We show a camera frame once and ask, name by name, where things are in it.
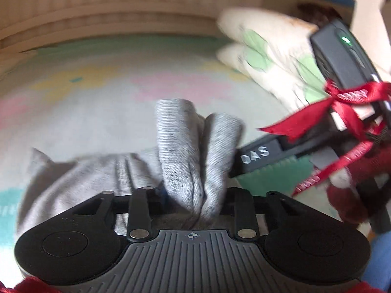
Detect white leaf print upper pillow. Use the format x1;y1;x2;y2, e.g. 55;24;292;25
217;7;327;113

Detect floral bed blanket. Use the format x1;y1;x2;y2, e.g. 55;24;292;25
1;35;287;287

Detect grey sweatpants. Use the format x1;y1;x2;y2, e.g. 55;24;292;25
15;99;244;237

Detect red gloved right hand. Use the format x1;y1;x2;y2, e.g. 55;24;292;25
326;143;390;225

